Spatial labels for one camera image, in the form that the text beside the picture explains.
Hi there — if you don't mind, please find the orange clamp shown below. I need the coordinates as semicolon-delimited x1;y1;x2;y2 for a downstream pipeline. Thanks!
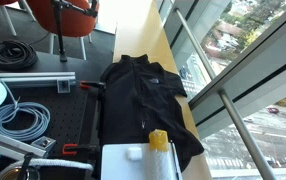
62;144;99;155
79;81;106;89

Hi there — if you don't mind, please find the lower orange clamp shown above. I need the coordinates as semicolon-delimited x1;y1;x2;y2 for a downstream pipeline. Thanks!
62;144;99;155

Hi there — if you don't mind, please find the yellow tape piece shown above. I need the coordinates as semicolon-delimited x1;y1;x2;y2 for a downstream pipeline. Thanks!
149;129;169;152

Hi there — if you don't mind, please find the small white block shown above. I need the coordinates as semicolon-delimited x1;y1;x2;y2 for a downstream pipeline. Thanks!
127;147;143;161

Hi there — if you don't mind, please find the steel window handrail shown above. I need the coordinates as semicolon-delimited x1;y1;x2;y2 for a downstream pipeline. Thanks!
174;8;276;180

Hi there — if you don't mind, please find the upper orange clamp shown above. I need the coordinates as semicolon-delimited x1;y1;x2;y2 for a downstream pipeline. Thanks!
79;81;106;89

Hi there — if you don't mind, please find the orange chair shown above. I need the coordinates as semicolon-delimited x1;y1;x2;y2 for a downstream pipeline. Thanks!
26;0;99;62

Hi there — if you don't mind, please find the upper aluminium rail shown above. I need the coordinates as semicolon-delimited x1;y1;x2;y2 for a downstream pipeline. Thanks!
0;72;76;93

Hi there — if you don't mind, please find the aluminium rail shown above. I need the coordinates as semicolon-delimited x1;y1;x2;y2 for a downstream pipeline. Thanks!
0;134;56;160
0;72;76;93

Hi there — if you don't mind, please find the silver zipper pull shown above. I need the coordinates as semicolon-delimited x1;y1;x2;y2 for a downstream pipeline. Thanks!
141;121;146;129

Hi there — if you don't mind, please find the white paper towel roll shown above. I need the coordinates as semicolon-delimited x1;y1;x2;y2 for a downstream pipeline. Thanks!
146;150;177;180

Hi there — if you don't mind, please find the black fleece jumper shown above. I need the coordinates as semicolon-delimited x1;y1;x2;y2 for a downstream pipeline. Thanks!
98;54;204;169

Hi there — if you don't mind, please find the lower aluminium rail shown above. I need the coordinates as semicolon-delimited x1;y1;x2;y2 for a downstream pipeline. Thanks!
0;134;56;160

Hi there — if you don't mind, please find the white braided rope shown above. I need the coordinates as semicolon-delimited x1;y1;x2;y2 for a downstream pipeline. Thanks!
0;157;95;180

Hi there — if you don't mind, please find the light blue coiled cable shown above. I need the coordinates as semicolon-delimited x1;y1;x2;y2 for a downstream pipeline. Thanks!
0;79;51;142

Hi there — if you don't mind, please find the black coiled cable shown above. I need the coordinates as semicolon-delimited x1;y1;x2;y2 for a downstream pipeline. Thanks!
0;40;39;71

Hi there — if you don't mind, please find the black camera stand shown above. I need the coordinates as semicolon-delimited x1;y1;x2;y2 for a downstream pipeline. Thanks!
50;0;99;62

